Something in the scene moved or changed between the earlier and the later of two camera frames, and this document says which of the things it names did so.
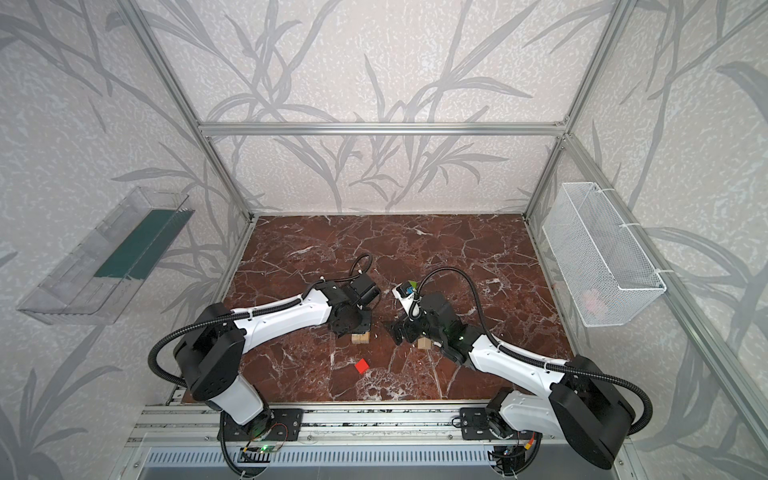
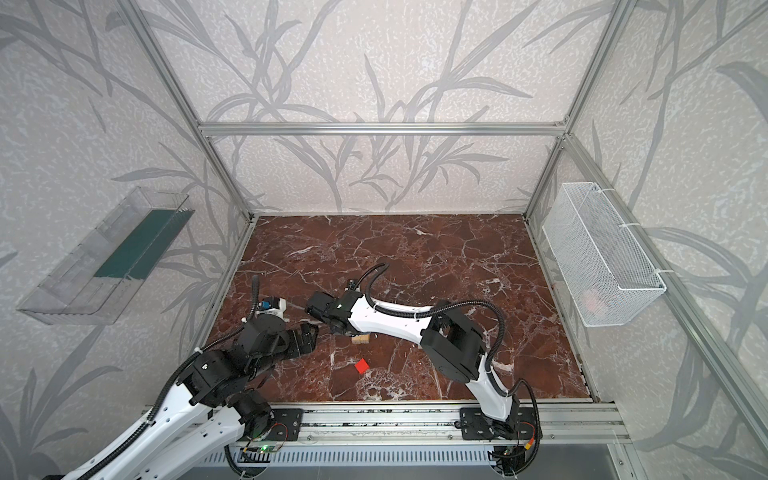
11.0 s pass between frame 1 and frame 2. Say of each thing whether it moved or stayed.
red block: stayed
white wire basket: stayed
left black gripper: moved
